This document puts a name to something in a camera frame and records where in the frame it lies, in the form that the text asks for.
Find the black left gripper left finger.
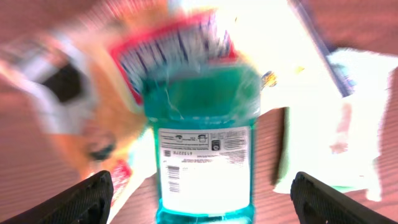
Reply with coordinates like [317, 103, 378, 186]
[1, 170, 114, 224]

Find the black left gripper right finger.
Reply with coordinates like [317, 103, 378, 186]
[290, 172, 397, 224]

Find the small teal wipes packet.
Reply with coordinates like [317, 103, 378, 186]
[274, 48, 397, 202]

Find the teal mouthwash bottle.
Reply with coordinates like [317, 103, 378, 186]
[144, 63, 261, 224]

